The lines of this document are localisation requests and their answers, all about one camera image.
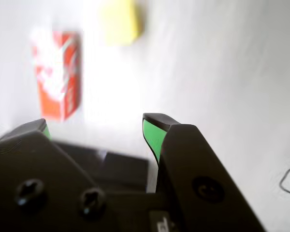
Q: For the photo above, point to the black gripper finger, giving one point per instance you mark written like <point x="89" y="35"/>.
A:
<point x="26" y="169"/>

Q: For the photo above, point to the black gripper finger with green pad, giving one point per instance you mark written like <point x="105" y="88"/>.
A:
<point x="191" y="164"/>

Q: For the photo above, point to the red and white rectangular block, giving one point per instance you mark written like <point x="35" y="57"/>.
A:
<point x="58" y="77"/>

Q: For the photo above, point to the yellow cube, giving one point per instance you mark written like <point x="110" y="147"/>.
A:
<point x="122" y="21"/>

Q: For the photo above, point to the flat black box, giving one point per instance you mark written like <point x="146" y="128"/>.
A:
<point x="87" y="157"/>

